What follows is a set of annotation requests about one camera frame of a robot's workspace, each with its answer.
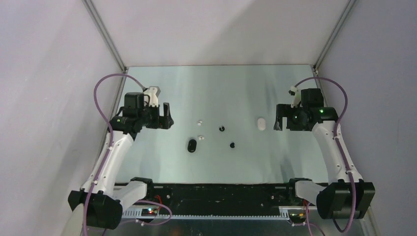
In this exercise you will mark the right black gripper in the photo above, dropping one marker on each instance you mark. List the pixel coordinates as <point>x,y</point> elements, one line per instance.
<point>284,110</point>

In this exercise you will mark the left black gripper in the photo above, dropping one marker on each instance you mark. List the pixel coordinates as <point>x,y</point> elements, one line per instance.
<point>161,122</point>

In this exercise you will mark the white earbud charging case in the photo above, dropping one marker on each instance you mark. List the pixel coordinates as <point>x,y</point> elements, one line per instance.
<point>261,124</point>

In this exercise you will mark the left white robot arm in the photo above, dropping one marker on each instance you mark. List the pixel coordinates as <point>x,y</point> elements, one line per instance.
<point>103,205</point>

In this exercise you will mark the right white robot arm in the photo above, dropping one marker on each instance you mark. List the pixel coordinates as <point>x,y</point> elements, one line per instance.
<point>347,195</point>

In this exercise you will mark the black earbud charging case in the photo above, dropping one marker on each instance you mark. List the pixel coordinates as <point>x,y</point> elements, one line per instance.
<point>192,145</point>

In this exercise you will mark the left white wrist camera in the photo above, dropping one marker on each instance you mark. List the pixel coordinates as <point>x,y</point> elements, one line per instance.
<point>151,96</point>

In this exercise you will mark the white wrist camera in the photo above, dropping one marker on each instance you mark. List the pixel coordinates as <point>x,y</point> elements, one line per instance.
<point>295,93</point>
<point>151,96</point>

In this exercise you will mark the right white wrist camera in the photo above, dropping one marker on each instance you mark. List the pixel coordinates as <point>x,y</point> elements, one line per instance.
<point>295,93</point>

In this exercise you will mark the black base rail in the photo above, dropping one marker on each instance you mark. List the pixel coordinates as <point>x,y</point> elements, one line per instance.
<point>203,200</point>

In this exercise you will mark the right aluminium frame post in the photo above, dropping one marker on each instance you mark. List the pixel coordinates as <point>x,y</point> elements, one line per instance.
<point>348,8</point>

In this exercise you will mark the aluminium frame post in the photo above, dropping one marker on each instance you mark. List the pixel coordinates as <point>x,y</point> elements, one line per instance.
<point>348,8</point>
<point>100,25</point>

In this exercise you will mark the left aluminium frame post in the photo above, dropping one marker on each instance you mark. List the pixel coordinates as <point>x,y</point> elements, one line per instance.
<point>100,25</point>

